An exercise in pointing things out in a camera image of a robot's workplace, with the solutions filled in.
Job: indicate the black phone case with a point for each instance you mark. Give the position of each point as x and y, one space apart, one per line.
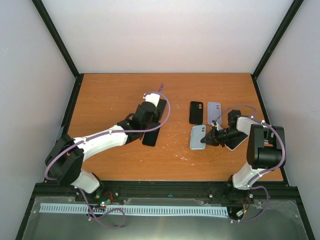
196 110

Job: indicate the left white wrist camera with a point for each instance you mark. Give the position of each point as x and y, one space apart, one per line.
152 98

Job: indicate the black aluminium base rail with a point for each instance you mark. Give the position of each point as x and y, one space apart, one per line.
213 192

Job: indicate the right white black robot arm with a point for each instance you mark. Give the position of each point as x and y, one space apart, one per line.
265 152

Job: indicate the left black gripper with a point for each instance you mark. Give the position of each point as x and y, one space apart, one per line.
156 119

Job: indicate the phone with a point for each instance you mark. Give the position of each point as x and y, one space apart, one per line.
233 143
214 113
198 132

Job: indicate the blue smartphone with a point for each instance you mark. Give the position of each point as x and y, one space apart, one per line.
161 108

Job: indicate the black smartphone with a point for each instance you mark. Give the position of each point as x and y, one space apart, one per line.
150 138
161 87

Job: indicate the light blue slotted cable duct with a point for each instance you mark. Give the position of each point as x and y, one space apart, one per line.
136 210

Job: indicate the metal sheet front panel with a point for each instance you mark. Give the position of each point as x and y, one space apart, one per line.
278 220

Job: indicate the black frame post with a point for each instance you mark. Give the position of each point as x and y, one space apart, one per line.
279 33
48 22

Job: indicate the left black frame post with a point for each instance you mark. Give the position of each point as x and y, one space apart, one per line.
48 22

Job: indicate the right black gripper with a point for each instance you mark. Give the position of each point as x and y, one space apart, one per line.
210 142

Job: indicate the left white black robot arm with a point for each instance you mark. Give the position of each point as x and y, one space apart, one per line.
64 162

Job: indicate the right black frame post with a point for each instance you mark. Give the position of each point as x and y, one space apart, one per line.
279 33

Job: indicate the phone in pink case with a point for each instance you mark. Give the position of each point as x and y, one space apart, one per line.
233 143

